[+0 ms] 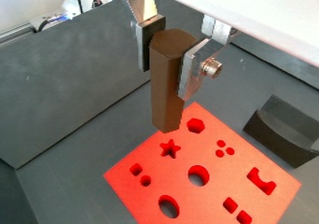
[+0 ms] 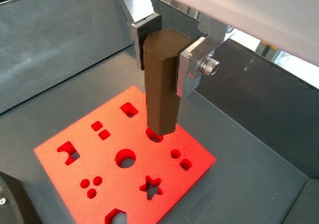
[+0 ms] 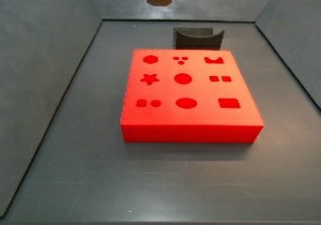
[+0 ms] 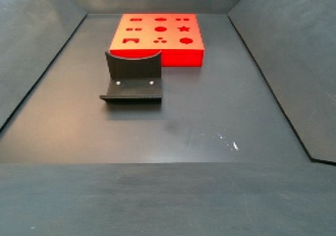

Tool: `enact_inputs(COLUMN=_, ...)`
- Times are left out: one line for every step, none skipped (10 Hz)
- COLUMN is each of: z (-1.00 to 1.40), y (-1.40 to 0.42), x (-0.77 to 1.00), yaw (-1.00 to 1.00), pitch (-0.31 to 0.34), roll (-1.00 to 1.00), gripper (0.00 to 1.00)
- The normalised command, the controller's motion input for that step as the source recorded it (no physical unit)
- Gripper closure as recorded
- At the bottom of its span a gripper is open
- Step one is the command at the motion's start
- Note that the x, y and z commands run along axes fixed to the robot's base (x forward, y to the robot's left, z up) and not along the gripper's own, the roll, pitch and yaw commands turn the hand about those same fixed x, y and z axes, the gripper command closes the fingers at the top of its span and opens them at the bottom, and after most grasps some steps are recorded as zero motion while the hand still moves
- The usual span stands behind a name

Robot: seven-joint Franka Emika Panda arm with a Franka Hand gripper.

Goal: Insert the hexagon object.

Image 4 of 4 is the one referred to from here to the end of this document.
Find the black curved holder stand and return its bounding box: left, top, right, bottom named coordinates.
left=100, top=52, right=163, bottom=102

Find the red shape sorter box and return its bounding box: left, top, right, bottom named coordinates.
left=110, top=14, right=206, bottom=67

